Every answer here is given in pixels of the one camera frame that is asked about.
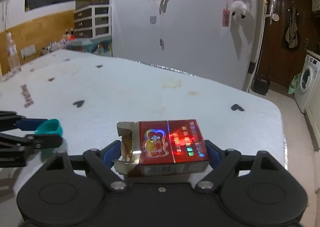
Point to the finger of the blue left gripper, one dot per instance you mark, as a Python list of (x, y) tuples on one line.
[(29, 124)]

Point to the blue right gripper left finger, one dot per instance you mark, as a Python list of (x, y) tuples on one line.
[(110, 153)]

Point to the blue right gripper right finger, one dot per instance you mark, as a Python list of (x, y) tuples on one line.
[(215, 154)]

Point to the red cigarette pack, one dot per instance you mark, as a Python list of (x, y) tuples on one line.
[(161, 148)]

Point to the clear plastic water bottle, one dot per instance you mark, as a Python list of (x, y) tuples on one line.
[(12, 54)]

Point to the black box by door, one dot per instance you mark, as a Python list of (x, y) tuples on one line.
[(261, 86)]

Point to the green bag by washer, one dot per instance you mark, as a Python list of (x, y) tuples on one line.
[(294, 84)]

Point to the white kitchen cabinets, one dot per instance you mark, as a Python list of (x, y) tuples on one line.
[(312, 117)]

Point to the white drawer organizer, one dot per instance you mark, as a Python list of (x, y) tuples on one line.
[(93, 21)]

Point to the white washing machine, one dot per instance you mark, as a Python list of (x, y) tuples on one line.
[(308, 79)]

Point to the pink hanging tag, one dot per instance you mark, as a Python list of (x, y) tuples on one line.
[(225, 17)]

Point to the hanging bag on door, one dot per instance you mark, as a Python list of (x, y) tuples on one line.
[(291, 36)]

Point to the dark wooden door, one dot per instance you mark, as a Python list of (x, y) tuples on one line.
[(279, 63)]

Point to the white fluffy sheep ornament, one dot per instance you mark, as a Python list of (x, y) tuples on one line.
[(239, 8)]

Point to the white refrigerator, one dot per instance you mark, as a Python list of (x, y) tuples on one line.
[(257, 43)]

